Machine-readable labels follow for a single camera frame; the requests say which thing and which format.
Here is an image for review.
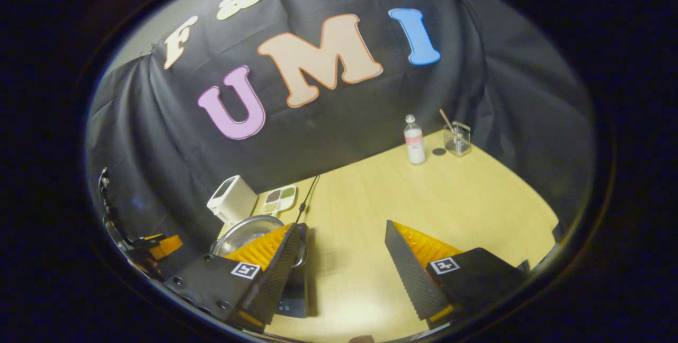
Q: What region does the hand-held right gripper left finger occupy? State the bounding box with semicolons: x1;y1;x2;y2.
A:
163;222;301;333

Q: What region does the black backdrop cloth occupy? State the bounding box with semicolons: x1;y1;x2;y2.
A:
85;0;596;259

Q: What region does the white toaster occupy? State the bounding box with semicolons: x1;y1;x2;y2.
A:
207;175;258;225

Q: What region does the white divided bean dish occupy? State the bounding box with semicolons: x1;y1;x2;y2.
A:
262;185;297;215

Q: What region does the clear glass holder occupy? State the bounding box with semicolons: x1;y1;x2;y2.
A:
444;121;472;157

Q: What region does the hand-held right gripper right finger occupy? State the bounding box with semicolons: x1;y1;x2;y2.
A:
385;220;530;328

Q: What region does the black power cable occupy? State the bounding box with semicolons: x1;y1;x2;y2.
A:
295;175;320;224

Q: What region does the clear bottle with pink label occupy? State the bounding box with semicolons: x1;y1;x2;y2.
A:
404;114;426;165

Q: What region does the black induction cooktop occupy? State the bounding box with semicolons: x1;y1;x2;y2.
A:
275;224;309;318

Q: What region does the steel pot with beans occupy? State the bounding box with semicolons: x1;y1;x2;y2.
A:
211;215;309;268

